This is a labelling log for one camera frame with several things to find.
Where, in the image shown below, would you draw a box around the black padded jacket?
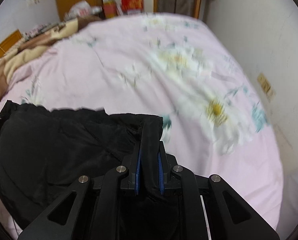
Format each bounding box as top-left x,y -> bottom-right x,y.
0,101 -> 168,239

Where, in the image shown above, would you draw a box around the pink floral bed sheet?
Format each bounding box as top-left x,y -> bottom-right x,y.
0,14 -> 283,239

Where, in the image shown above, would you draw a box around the stacked small boxes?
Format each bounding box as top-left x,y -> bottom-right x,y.
102,0 -> 117,18

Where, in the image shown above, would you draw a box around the brown beige plush blanket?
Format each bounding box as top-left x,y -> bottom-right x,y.
0,15 -> 101,101

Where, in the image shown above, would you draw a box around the red gift box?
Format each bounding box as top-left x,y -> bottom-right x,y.
121,0 -> 144,12

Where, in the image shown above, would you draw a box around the white plastic bag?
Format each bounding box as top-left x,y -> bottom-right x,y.
64,1 -> 102,21

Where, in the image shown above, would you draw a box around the orange wooden headboard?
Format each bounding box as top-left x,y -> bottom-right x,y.
0,29 -> 22,58

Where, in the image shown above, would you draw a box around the wall power socket strip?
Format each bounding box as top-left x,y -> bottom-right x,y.
257,73 -> 276,102

